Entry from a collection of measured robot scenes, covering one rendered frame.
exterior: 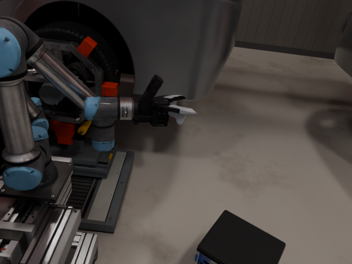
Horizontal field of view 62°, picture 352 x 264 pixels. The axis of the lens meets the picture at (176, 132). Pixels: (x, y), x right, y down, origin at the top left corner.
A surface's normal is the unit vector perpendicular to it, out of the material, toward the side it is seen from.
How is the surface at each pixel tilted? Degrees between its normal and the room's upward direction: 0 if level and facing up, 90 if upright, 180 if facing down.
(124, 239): 0
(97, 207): 0
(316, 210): 0
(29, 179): 98
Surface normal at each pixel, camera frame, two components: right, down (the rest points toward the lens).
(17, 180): 0.18, 0.66
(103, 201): 0.11, -0.83
